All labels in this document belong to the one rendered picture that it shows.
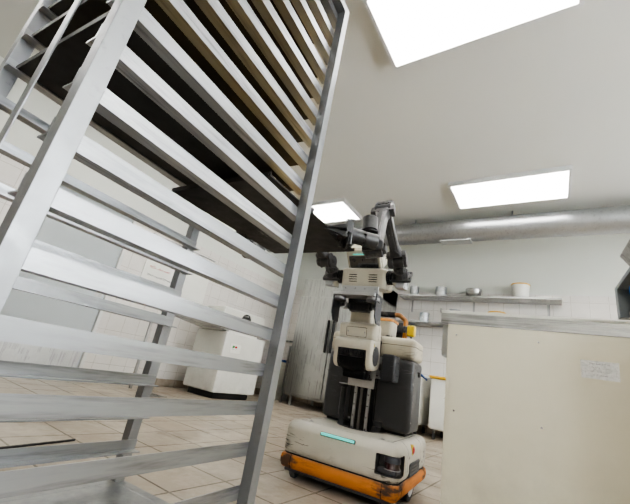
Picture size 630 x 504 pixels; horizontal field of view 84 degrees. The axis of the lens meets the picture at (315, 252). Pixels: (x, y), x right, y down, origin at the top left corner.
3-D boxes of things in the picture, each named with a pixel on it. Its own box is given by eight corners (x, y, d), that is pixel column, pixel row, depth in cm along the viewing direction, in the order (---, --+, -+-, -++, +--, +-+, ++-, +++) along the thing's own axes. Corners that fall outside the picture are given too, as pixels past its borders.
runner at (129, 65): (293, 221, 107) (294, 212, 108) (300, 220, 105) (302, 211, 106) (85, 43, 55) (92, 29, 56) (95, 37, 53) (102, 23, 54)
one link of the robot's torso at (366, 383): (351, 384, 209) (356, 342, 217) (397, 393, 195) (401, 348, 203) (332, 382, 187) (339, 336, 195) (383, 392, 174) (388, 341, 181)
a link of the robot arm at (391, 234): (394, 191, 170) (374, 195, 173) (393, 206, 160) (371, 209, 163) (408, 261, 195) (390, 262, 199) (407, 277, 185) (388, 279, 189)
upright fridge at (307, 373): (385, 423, 534) (398, 293, 601) (360, 424, 465) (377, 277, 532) (310, 405, 612) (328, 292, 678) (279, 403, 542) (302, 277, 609)
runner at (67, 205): (274, 308, 98) (276, 297, 99) (283, 308, 96) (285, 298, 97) (7, 193, 46) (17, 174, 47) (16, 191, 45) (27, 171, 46)
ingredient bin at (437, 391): (425, 438, 442) (429, 374, 467) (437, 436, 491) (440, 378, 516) (471, 450, 412) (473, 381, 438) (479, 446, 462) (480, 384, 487)
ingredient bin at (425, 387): (378, 426, 476) (384, 367, 501) (392, 425, 527) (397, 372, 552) (418, 436, 448) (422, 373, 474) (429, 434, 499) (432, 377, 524)
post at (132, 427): (114, 488, 100) (250, 49, 156) (120, 492, 99) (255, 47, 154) (104, 490, 98) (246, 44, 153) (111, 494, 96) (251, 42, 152)
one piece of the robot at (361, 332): (338, 367, 219) (346, 271, 231) (397, 377, 200) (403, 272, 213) (318, 370, 196) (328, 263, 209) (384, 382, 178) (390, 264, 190)
